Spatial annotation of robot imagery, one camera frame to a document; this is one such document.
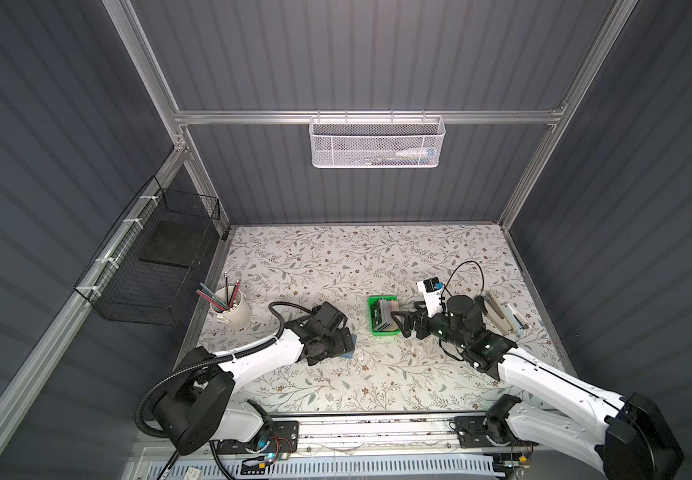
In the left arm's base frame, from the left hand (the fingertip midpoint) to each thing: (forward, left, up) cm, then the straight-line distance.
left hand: (343, 348), depth 86 cm
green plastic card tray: (+16, -10, 0) cm, 19 cm away
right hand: (+4, -18, +13) cm, 22 cm away
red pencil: (+16, +32, +7) cm, 36 cm away
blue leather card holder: (-3, -2, +3) cm, 4 cm away
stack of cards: (+7, -12, +2) cm, 15 cm away
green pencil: (+15, +38, +8) cm, 42 cm away
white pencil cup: (+9, +30, +6) cm, 32 cm away
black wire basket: (+13, +48, +24) cm, 56 cm away
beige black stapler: (+12, -51, -3) cm, 53 cm away
